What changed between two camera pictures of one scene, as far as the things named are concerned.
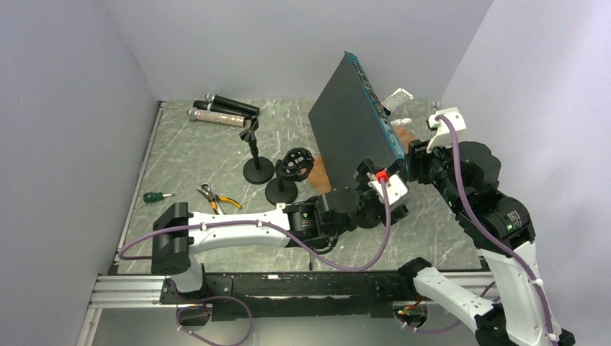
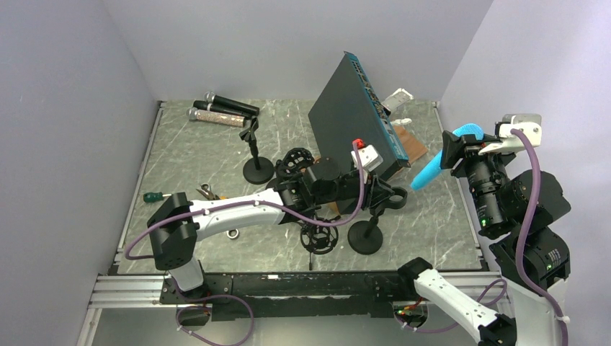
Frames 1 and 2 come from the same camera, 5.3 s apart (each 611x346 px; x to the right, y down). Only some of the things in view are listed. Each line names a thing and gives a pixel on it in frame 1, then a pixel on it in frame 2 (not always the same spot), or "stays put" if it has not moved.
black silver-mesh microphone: x=210 y=97 stays put
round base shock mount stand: x=294 y=166 stays put
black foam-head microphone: x=205 y=105 stays put
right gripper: x=417 y=155 -> x=454 y=146
